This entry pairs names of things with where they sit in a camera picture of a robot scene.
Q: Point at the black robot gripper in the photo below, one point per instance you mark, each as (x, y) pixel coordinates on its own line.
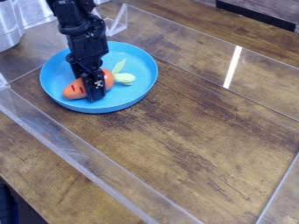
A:
(87, 49)

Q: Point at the orange toy carrot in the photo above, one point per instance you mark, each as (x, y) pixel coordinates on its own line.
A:
(75, 90)

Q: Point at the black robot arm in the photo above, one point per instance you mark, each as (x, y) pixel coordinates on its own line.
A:
(85, 30)

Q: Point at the blue round plastic tray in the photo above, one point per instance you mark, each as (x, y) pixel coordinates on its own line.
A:
(122, 96)

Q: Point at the white checked curtain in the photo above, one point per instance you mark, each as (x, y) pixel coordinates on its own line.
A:
(21, 15)

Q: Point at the dark baseboard strip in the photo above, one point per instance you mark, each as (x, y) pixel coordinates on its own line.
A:
(256, 15)

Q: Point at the clear acrylic barrier wall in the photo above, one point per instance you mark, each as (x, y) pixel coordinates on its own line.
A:
(204, 153)

